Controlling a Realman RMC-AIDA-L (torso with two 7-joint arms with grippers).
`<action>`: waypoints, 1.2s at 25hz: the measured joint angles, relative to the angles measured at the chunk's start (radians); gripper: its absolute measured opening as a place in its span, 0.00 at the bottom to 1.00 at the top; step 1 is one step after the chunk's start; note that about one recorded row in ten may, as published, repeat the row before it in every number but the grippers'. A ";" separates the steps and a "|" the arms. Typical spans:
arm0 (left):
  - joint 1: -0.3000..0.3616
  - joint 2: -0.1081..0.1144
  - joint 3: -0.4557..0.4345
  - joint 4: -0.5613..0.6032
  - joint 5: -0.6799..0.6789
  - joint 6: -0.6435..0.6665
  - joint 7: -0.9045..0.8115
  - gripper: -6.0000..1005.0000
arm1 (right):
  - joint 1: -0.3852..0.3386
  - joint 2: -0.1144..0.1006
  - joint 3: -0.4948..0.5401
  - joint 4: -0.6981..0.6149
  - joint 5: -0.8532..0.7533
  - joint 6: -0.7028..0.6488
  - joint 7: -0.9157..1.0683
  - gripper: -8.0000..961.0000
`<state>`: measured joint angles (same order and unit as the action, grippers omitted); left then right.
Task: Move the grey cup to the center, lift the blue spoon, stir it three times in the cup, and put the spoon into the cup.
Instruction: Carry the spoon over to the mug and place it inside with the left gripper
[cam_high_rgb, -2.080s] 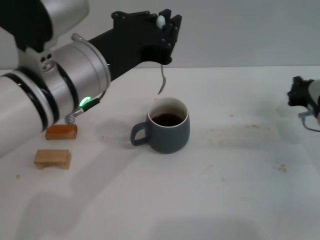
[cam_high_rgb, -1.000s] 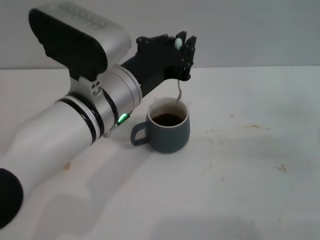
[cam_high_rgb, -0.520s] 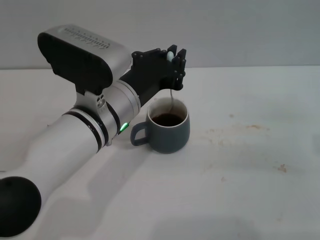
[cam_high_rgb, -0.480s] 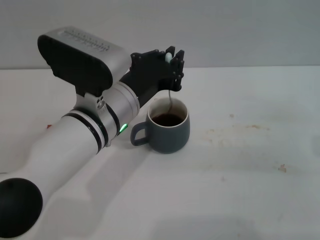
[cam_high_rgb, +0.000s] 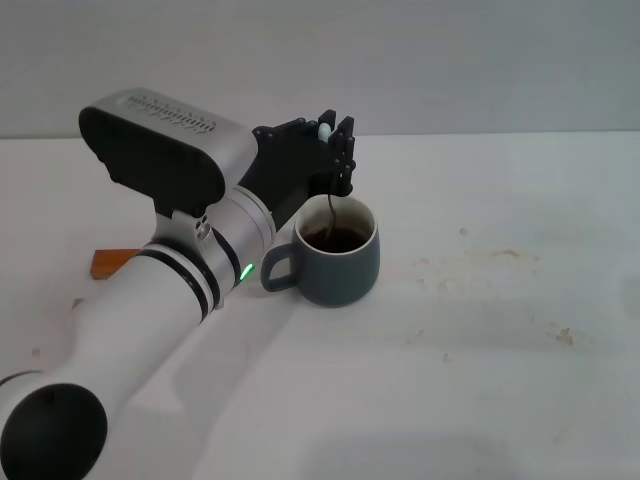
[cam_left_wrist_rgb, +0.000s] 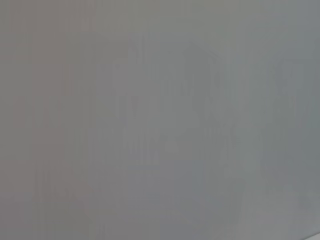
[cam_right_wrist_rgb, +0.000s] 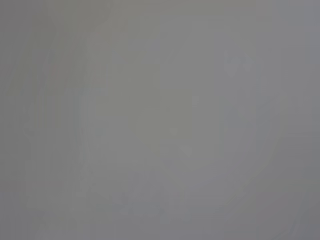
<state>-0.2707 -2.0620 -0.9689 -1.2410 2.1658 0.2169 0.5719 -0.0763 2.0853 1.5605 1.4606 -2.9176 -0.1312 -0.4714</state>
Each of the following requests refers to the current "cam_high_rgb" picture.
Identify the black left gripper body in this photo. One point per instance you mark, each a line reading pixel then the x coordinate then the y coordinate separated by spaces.
pixel 285 170

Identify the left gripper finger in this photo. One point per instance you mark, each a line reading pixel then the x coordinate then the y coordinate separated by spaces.
pixel 346 150
pixel 295 129

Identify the grey ceramic mug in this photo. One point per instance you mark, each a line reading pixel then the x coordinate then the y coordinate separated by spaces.
pixel 335 280

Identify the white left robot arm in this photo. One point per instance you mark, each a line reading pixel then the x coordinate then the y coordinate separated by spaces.
pixel 150 310

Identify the dark coffee liquid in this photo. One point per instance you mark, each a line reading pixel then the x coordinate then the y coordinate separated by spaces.
pixel 350 240

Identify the reddish brown wooden block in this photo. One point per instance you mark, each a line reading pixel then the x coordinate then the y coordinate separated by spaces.
pixel 107 262

